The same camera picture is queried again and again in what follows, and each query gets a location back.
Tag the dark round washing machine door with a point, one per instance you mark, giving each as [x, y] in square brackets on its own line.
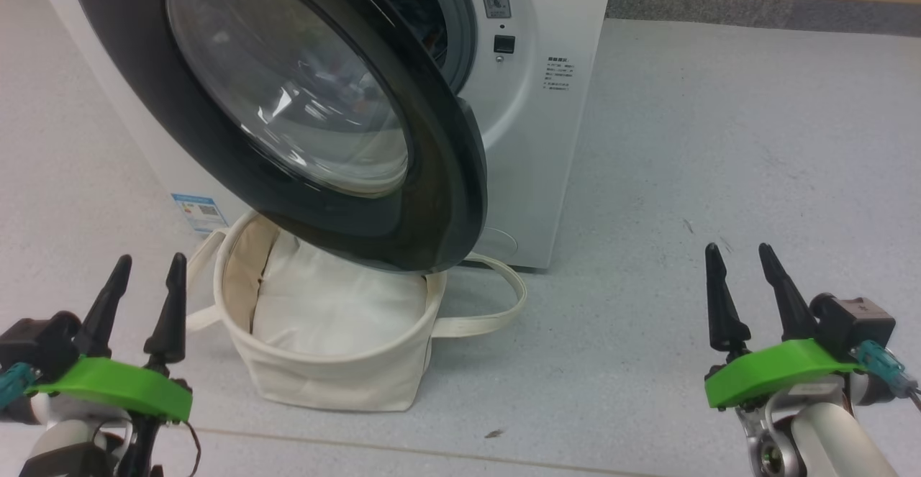
[288, 103]

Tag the black door latch socket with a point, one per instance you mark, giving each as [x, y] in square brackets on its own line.
[504, 44]

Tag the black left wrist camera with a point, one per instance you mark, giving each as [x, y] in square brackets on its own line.
[36, 344]

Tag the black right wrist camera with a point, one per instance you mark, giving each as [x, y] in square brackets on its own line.
[856, 322]

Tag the white front-load washing machine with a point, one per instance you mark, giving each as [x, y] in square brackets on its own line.
[540, 139]

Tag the cream fabric laundry basket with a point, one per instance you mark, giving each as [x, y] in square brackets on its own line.
[338, 376]

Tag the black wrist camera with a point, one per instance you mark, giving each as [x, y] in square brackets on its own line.
[36, 344]
[856, 322]

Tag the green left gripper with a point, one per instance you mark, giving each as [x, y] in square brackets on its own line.
[122, 383]

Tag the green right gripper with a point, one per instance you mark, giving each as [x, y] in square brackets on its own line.
[777, 373]

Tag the blue energy label sticker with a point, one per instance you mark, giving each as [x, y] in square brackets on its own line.
[200, 212]

